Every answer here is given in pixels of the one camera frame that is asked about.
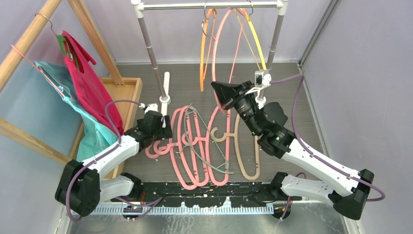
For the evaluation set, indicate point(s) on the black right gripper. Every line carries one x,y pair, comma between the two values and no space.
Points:
225,91

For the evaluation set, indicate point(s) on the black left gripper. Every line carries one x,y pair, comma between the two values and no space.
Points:
164,132

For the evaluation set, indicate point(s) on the thin pink hanger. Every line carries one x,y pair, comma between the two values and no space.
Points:
214,47
38,69

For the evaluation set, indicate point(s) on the grey-green thin hanger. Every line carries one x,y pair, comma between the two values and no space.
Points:
189,109

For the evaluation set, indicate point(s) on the yellow thin hanger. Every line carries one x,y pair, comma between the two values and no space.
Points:
243,17

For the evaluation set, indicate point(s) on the orange thin hanger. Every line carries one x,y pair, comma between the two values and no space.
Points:
206,43

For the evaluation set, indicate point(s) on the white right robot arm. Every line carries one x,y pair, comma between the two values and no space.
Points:
345,189

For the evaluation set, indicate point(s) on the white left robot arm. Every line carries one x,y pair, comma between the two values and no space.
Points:
83,185

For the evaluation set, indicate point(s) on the pink plastic hanger left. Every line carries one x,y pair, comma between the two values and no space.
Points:
176,161

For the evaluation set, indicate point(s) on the pink plastic hanger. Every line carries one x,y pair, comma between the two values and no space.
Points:
190,161
210,171
176,161

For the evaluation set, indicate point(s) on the pink plastic hanger middle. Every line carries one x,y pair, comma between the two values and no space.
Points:
190,161

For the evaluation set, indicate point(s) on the beige plastic hanger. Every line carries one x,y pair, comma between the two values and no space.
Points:
235,136

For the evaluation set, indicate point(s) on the pink plastic hanger right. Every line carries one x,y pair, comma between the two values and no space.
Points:
210,171

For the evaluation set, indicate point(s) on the white metal clothes rack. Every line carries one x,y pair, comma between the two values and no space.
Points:
140,7

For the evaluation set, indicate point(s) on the teal garment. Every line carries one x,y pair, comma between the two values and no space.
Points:
97,137

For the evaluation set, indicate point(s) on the red garment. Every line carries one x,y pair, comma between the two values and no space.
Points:
92,94

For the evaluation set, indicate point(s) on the green hanger with metal hook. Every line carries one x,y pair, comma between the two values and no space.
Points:
65,46

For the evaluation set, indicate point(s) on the thin pink hanger on wood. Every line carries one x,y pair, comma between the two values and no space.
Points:
38,69

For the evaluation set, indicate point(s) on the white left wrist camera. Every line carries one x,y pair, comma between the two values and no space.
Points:
148,107

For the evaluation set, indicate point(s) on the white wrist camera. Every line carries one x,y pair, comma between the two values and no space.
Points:
148,107
262,80

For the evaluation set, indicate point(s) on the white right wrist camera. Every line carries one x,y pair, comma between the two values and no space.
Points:
262,80

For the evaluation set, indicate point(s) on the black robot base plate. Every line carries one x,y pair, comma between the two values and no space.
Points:
239,194

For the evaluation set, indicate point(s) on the slotted cable duct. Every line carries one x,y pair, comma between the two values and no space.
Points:
124,209

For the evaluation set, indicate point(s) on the wooden clothes rack frame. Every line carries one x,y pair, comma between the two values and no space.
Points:
24,43

